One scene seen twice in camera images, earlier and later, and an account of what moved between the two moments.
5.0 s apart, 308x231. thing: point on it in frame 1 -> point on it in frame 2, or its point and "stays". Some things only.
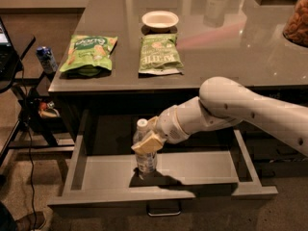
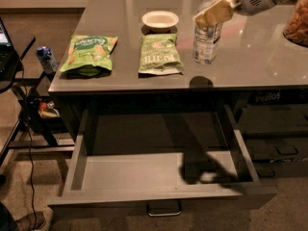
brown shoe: x=27 y=222 stays
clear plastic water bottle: x=145 y=163 -> x=206 y=39
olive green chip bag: x=159 y=55 stays
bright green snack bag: x=89 y=56 stays
